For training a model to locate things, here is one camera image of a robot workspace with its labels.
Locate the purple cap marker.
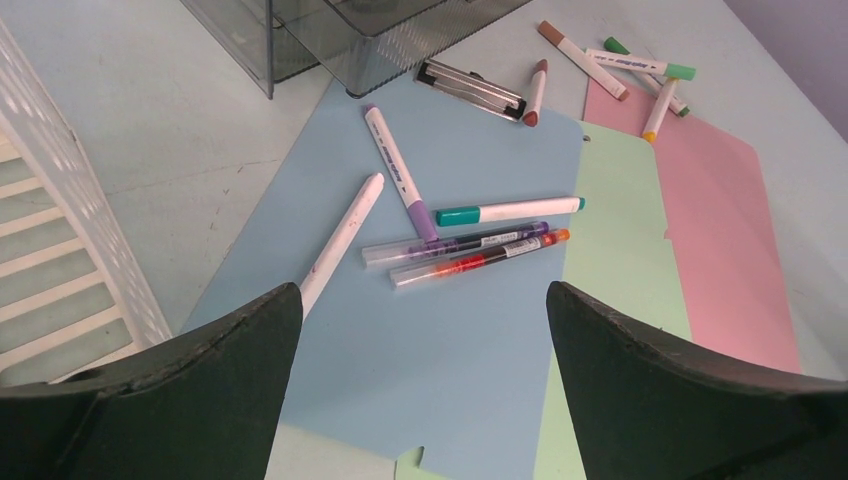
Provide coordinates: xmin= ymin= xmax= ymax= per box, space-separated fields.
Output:
xmin=364 ymin=104 xmax=439 ymax=242

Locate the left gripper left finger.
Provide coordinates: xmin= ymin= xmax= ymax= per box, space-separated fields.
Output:
xmin=1 ymin=283 xmax=303 ymax=479

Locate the light green cap marker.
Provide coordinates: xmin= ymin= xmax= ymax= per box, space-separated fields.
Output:
xmin=584 ymin=48 xmax=696 ymax=81

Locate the metal clipboard clip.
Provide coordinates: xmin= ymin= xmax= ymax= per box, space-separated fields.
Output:
xmin=414 ymin=60 xmax=527 ymax=122

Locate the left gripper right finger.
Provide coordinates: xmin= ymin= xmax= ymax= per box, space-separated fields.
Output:
xmin=546 ymin=282 xmax=847 ymax=479

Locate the teal cap marker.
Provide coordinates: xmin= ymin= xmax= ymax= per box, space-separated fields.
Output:
xmin=435 ymin=196 xmax=586 ymax=227

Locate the dark purple pen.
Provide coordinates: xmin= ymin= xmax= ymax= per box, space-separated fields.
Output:
xmin=362 ymin=221 xmax=551 ymax=269

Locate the orange cap marker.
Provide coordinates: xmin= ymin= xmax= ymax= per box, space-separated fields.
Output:
xmin=642 ymin=77 xmax=679 ymax=143

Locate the blue clipboard sheet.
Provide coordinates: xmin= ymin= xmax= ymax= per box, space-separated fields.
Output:
xmin=186 ymin=78 xmax=583 ymax=479

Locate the plain white marker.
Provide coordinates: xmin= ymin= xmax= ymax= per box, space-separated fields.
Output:
xmin=299 ymin=173 xmax=385 ymax=321

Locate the green clipboard sheet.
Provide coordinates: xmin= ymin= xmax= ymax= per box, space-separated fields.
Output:
xmin=264 ymin=120 xmax=694 ymax=480

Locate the orange red pen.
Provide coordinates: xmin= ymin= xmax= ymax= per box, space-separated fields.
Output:
xmin=389 ymin=229 xmax=571 ymax=289

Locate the brown cap marker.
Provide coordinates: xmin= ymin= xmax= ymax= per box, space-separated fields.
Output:
xmin=537 ymin=21 xmax=629 ymax=101

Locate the clear plastic drawer box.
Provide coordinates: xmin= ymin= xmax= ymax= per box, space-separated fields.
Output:
xmin=184 ymin=0 xmax=523 ymax=98

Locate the white plastic file rack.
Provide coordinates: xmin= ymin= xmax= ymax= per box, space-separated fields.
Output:
xmin=1 ymin=30 xmax=172 ymax=387

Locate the pink clipboard sheet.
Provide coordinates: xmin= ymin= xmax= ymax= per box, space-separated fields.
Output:
xmin=566 ymin=83 xmax=801 ymax=373

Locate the dark red cap marker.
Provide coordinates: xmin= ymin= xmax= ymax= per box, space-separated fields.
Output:
xmin=522 ymin=59 xmax=548 ymax=127

